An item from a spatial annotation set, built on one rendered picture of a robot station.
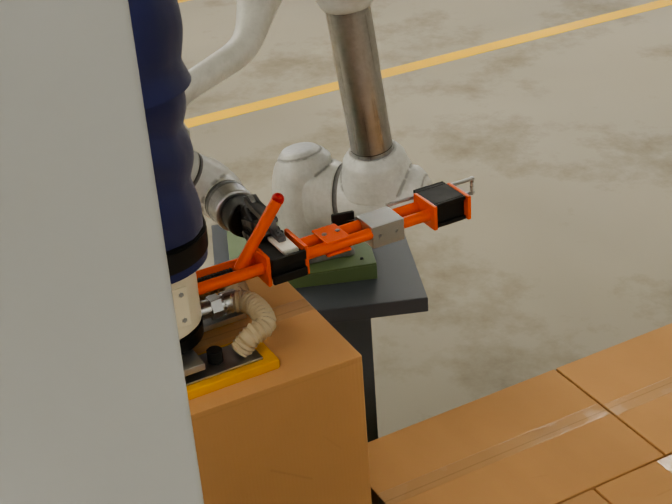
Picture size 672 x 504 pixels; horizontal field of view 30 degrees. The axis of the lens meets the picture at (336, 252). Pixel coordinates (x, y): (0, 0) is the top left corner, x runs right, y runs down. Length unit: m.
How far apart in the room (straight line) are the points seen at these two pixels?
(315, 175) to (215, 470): 1.02
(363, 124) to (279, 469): 0.94
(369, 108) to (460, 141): 2.74
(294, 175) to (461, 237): 1.87
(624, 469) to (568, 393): 0.30
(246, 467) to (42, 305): 1.41
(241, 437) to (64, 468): 1.28
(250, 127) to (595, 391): 3.16
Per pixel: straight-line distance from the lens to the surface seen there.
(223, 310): 2.25
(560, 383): 3.06
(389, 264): 3.14
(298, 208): 3.04
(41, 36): 0.78
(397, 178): 2.94
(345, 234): 2.30
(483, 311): 4.35
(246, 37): 2.66
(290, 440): 2.24
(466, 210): 2.41
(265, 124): 5.88
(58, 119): 0.80
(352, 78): 2.82
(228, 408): 2.14
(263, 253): 2.23
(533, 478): 2.78
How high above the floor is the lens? 2.32
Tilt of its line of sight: 29 degrees down
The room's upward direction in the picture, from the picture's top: 4 degrees counter-clockwise
